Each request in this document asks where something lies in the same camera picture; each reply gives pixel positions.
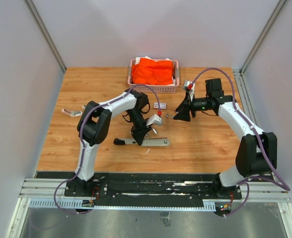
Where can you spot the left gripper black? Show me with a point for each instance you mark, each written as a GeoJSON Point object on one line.
{"type": "Point", "coordinates": [138, 133]}

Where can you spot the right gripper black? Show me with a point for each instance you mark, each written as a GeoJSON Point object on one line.
{"type": "Point", "coordinates": [183, 110]}

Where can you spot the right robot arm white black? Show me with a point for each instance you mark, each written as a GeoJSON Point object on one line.
{"type": "Point", "coordinates": [257, 152]}

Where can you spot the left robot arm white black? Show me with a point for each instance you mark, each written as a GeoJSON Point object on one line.
{"type": "Point", "coordinates": [93, 128]}

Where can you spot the pink plastic basket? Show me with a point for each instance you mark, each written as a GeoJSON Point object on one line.
{"type": "Point", "coordinates": [169, 89]}

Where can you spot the orange cloth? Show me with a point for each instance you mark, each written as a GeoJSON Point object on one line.
{"type": "Point", "coordinates": [150, 72]}

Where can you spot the white paper in basket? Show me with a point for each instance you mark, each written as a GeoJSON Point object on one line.
{"type": "Point", "coordinates": [138, 59]}

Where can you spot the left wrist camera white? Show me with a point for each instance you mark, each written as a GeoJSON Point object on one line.
{"type": "Point", "coordinates": [155, 119]}

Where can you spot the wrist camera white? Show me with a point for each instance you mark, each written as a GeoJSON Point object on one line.
{"type": "Point", "coordinates": [189, 87]}
{"type": "Point", "coordinates": [155, 119]}

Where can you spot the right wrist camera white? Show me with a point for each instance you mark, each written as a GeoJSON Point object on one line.
{"type": "Point", "coordinates": [189, 87]}

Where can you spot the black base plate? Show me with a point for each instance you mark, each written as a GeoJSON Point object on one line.
{"type": "Point", "coordinates": [145, 188]}

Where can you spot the grey slotted cable duct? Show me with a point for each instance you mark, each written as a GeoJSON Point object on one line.
{"type": "Point", "coordinates": [116, 203]}

